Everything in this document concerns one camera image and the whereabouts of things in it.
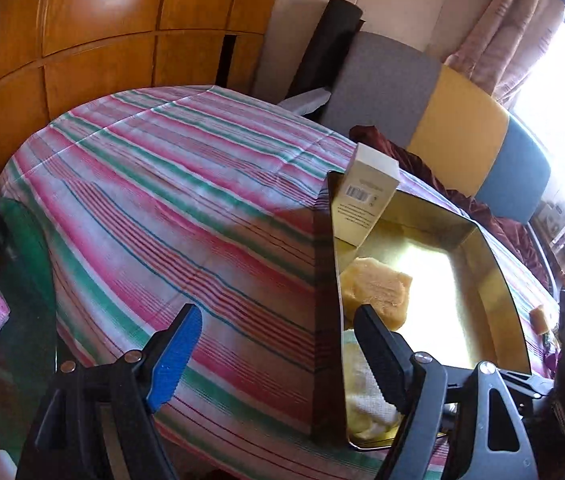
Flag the green glass table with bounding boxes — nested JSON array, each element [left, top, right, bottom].
[[0, 195, 58, 461]]

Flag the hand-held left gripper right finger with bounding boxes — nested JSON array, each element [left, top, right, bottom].
[[354, 304, 541, 480]]

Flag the small yellow sponge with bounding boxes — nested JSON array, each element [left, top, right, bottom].
[[530, 305, 556, 336]]

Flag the large yellow sponge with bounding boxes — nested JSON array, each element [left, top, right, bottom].
[[340, 256, 413, 333]]

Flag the striped tablecloth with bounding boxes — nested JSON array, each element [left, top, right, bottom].
[[0, 85, 563, 480]]

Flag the black rolled mat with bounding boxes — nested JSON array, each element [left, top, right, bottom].
[[287, 0, 366, 101]]

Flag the grey yellow blue chair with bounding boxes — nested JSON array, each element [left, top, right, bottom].
[[320, 30, 551, 226]]

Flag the wooden wardrobe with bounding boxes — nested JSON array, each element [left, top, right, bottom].
[[0, 0, 288, 191]]

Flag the white paper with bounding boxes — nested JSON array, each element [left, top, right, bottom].
[[277, 87, 333, 118]]

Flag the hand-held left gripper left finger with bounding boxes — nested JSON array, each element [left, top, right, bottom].
[[15, 304, 203, 480]]

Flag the window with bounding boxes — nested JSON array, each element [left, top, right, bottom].
[[507, 10, 565, 211]]

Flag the white cloth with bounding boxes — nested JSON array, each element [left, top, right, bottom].
[[343, 330, 406, 438]]

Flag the maroon cloth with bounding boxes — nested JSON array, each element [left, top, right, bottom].
[[350, 125, 538, 271]]

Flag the boxes on window sill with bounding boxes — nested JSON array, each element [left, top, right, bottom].
[[537, 200, 565, 246]]

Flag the white carton box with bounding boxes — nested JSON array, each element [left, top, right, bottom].
[[330, 142, 401, 250]]

